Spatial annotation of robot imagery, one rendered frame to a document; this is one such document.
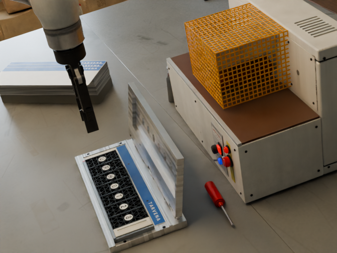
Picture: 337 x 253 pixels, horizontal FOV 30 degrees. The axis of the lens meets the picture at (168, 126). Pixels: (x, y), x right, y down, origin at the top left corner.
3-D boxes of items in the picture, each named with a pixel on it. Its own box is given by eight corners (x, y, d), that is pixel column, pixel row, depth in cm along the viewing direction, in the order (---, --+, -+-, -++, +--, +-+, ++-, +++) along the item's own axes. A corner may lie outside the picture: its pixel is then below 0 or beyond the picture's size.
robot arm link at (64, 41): (75, 10, 152) (81, 32, 155) (39, 21, 151) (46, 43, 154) (83, 23, 145) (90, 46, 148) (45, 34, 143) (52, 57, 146)
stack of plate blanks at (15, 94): (2, 103, 235) (-6, 79, 229) (19, 85, 245) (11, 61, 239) (100, 104, 221) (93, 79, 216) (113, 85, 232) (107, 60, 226)
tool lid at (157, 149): (128, 82, 186) (133, 82, 187) (128, 137, 195) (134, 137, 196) (177, 159, 150) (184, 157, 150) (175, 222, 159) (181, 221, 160)
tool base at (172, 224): (76, 162, 194) (73, 153, 192) (139, 141, 197) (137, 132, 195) (111, 254, 157) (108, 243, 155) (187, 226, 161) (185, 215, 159)
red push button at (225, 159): (221, 164, 165) (220, 154, 163) (228, 162, 165) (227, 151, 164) (227, 171, 162) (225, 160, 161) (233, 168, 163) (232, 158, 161)
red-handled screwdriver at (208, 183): (204, 190, 172) (203, 181, 171) (214, 186, 173) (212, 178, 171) (227, 231, 157) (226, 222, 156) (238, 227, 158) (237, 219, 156)
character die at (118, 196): (100, 200, 173) (99, 197, 172) (134, 188, 175) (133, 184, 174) (105, 210, 169) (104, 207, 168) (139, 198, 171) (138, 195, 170)
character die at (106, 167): (89, 171, 185) (88, 168, 184) (120, 160, 187) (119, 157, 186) (93, 180, 181) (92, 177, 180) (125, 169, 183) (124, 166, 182)
